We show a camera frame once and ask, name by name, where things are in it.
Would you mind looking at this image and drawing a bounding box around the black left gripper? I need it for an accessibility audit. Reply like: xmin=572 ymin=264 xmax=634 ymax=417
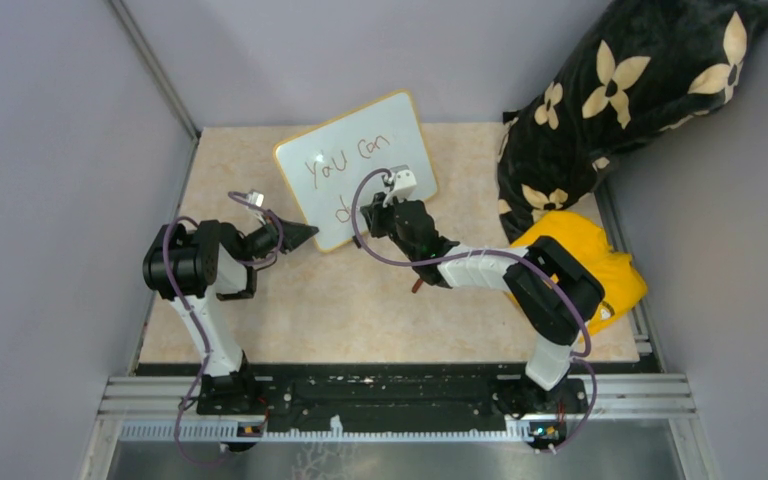
xmin=240 ymin=208 xmax=319 ymax=265

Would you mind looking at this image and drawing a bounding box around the yellow framed whiteboard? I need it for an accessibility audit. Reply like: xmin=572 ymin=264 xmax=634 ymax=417
xmin=273 ymin=90 xmax=438 ymax=253

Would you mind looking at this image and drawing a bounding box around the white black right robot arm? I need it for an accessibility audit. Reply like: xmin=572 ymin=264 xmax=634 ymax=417
xmin=359 ymin=193 xmax=606 ymax=412

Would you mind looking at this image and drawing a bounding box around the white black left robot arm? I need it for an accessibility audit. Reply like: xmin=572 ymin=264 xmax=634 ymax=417
xmin=142 ymin=219 xmax=319 ymax=414

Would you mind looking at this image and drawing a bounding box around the yellow cloth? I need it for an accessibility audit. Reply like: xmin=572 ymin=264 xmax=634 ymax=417
xmin=510 ymin=211 xmax=648 ymax=335

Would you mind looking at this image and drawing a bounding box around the black floral pillow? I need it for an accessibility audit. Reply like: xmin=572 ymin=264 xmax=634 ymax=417
xmin=496 ymin=1 xmax=768 ymax=241

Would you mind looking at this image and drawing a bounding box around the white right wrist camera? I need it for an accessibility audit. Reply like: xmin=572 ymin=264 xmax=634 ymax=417
xmin=382 ymin=165 xmax=417 ymax=207

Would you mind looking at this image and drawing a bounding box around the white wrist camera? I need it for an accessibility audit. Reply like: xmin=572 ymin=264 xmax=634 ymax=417
xmin=244 ymin=190 xmax=265 ymax=208
xmin=382 ymin=165 xmax=417 ymax=207

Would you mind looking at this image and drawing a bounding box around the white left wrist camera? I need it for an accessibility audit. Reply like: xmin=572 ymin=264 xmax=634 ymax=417
xmin=244 ymin=190 xmax=265 ymax=208

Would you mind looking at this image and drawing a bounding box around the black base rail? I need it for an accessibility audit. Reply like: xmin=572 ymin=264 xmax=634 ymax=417
xmin=133 ymin=361 xmax=591 ymax=435

